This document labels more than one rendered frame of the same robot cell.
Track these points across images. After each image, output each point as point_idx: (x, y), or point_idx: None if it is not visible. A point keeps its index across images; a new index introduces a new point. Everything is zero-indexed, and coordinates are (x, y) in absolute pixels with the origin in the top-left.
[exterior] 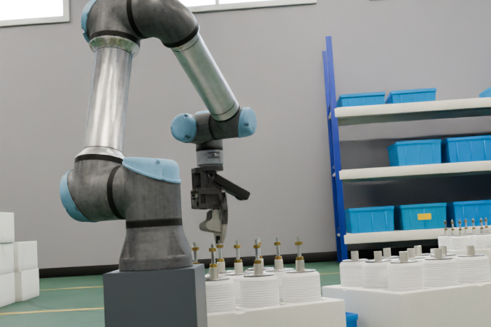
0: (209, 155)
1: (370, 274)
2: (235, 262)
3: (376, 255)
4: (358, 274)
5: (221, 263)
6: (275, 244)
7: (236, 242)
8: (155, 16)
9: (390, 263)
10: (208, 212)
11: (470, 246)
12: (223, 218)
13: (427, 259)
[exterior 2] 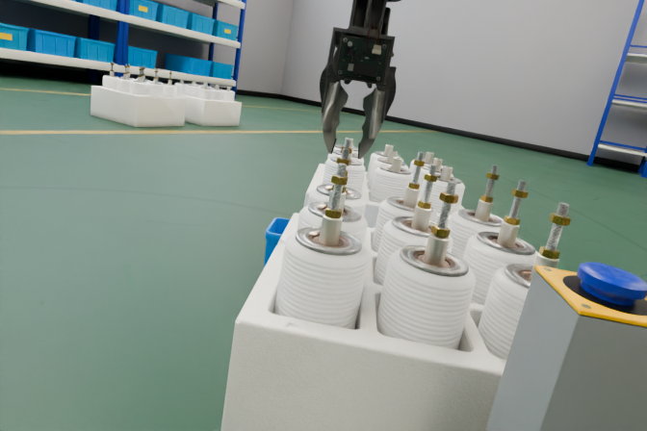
0: None
1: (401, 189)
2: (426, 208)
3: (400, 164)
4: (360, 181)
5: (345, 196)
6: (420, 165)
7: (434, 170)
8: None
9: (445, 183)
10: (338, 86)
11: (433, 154)
12: (384, 111)
13: (438, 171)
